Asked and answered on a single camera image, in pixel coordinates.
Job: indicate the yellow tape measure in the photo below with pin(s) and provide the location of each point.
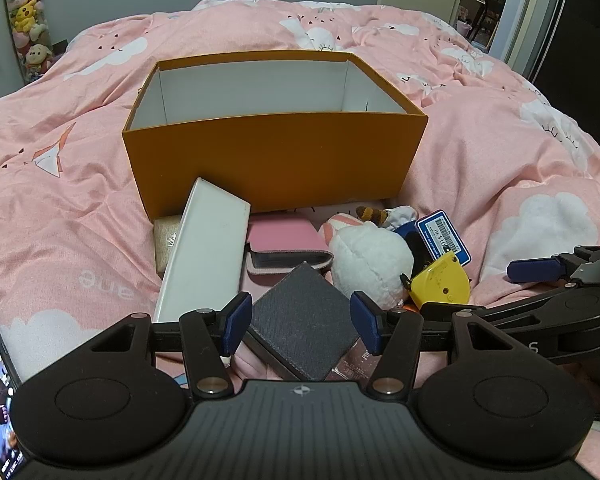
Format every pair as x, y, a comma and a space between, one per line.
442, 282

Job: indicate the hanging column of plush toys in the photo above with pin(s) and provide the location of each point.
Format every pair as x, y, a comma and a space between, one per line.
25, 15

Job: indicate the blue barcode card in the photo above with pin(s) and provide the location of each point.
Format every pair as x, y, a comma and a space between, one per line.
440, 232

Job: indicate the small beige box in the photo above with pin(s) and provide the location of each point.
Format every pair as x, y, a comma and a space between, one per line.
166, 245

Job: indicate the white plush toy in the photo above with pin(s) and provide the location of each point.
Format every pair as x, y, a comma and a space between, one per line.
370, 260

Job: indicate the orange cardboard box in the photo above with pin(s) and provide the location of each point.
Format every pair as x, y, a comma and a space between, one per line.
280, 160

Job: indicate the printed card box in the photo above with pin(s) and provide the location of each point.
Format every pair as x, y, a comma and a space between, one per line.
352, 366

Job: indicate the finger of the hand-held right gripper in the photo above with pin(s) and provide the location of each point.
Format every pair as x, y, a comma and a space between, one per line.
535, 270
440, 311

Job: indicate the striped crocheted bee toy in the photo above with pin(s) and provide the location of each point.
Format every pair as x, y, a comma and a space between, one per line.
372, 215

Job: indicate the pink printed blanket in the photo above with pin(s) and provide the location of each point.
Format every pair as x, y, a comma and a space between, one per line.
80, 185

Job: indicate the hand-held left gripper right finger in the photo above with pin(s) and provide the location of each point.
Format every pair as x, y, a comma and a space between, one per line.
367, 320

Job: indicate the pink wallet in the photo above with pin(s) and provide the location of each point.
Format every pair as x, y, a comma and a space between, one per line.
285, 237

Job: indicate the dark grey square box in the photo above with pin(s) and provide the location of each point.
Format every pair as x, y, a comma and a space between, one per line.
300, 320

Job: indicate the dark wardrobe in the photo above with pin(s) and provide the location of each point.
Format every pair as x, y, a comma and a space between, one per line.
590, 35

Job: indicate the grey sliding door frame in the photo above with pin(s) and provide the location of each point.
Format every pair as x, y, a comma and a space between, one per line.
530, 10

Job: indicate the blue and black round toy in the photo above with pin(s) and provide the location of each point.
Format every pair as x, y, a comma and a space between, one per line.
415, 252

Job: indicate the long white box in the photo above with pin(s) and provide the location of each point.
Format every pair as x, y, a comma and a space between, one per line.
205, 250

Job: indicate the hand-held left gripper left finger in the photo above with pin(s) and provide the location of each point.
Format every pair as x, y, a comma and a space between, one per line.
237, 320

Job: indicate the dark chair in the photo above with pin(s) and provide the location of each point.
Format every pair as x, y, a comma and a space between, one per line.
490, 20

